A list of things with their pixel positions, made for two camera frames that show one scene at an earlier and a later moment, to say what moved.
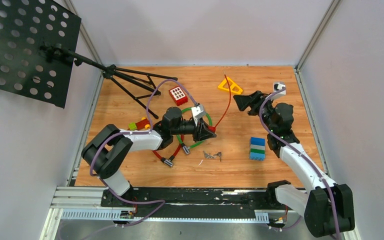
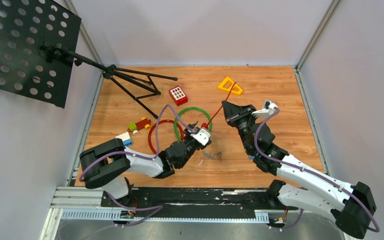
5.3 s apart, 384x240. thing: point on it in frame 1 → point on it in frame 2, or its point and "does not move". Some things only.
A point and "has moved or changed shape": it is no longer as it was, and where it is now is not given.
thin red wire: (229, 102) has moved or changed shape
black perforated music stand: (27, 48) does not move
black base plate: (191, 202) does not move
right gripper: (254, 100) → (229, 109)
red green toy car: (143, 123) does not move
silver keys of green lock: (218, 154) does not move
